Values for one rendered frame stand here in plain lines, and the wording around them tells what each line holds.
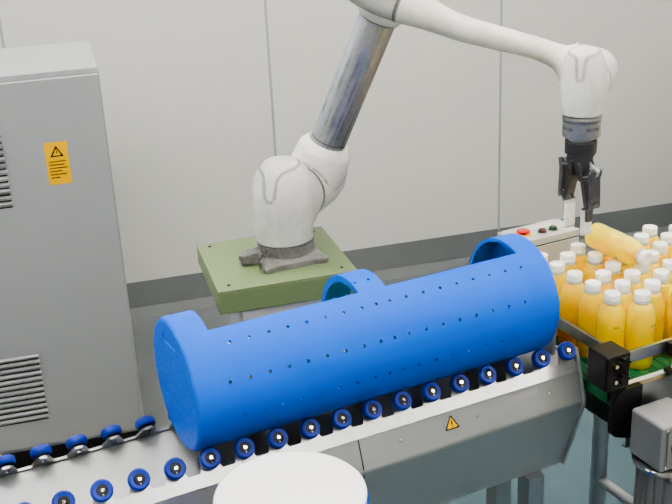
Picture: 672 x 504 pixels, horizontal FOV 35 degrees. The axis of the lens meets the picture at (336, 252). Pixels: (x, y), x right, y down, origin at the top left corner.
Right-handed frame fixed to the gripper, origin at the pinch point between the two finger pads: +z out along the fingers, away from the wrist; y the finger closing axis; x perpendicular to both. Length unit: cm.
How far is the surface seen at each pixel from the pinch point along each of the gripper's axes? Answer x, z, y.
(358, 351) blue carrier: -69, 10, 16
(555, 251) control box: 10.6, 18.4, -21.7
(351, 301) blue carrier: -67, 2, 9
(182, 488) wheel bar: -109, 31, 14
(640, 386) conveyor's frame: 0.0, 34.0, 25.3
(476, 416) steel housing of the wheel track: -39, 35, 15
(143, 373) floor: -60, 123, -209
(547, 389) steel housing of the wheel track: -18.8, 34.5, 14.7
